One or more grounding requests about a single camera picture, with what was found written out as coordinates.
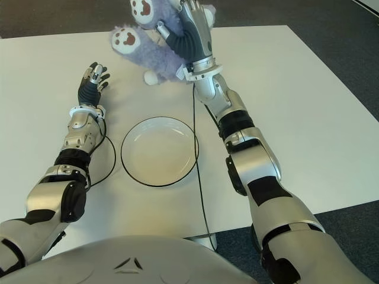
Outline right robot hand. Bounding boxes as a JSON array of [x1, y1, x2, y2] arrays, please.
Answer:
[[155, 0, 214, 65]]

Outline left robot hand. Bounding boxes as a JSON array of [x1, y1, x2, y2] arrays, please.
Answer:
[[77, 61, 111, 107]]

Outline purple plush bunny doll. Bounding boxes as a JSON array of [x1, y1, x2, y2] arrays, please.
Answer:
[[111, 0, 217, 86]]

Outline white plate black rim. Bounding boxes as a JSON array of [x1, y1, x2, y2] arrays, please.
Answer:
[[120, 117, 200, 188]]

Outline grey robot torso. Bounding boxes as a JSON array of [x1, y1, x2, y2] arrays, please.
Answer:
[[0, 235, 261, 284]]

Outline grey table leg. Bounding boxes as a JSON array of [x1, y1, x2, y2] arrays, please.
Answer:
[[186, 232, 219, 252]]

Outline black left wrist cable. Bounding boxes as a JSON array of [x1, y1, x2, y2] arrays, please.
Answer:
[[88, 117, 117, 188]]

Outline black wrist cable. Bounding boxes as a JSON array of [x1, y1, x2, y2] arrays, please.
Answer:
[[88, 117, 117, 188], [191, 82, 219, 252]]

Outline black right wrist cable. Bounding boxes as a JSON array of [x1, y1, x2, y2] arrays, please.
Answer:
[[191, 82, 219, 252]]

